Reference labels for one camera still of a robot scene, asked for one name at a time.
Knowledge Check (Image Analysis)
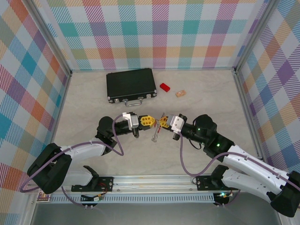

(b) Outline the aluminium frame post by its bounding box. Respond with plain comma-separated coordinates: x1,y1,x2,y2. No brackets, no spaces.
28,0,73,77
233,0,279,73

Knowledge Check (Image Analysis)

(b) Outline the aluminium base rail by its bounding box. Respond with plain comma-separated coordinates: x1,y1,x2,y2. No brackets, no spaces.
70,174,239,193

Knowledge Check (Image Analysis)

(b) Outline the slotted grey cable duct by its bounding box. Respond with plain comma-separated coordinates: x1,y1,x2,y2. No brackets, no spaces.
50,193,216,203

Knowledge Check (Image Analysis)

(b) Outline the thin purple cable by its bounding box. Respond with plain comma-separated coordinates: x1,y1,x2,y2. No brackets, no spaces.
61,186,99,210
213,187,243,209

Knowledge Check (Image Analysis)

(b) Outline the metal ring with red handle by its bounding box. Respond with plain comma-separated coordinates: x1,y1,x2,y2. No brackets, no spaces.
150,113,165,143

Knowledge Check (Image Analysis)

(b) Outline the black case with metal handle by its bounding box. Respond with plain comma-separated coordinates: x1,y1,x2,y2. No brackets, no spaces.
105,67,158,108

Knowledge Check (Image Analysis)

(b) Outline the aluminium frame bar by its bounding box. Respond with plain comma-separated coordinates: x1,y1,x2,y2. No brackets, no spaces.
233,69,267,165
21,72,73,225

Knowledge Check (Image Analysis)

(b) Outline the small wire connector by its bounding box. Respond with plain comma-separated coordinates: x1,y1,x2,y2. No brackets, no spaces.
81,194,104,203

